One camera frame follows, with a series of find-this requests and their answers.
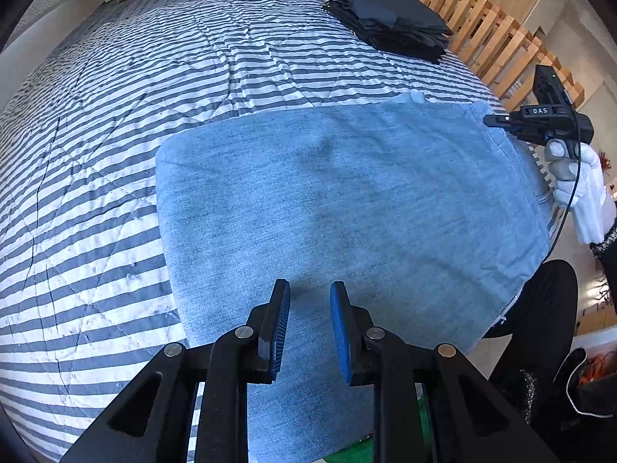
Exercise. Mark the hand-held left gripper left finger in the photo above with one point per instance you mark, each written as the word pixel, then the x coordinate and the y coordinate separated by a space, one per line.
pixel 280 333

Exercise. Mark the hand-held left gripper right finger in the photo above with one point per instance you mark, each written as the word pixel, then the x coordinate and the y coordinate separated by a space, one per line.
pixel 340 337

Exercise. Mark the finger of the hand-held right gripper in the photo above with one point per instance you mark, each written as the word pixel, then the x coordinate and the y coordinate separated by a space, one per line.
pixel 496 119

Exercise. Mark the light blue denim garment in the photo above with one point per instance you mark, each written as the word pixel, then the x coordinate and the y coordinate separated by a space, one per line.
pixel 337 193

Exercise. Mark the person's right hand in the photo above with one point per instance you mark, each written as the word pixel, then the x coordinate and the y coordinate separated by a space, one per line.
pixel 585 193

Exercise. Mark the navy folded garment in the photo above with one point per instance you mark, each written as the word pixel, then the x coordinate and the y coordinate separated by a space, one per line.
pixel 385 5

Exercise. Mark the person's black jacket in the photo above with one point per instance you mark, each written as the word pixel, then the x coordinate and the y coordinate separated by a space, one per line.
pixel 585 386

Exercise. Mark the blue white striped quilt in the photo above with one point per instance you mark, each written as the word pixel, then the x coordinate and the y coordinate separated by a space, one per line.
pixel 144 82

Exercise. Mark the wooden slatted bed rail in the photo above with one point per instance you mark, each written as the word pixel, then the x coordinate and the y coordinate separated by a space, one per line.
pixel 482 24

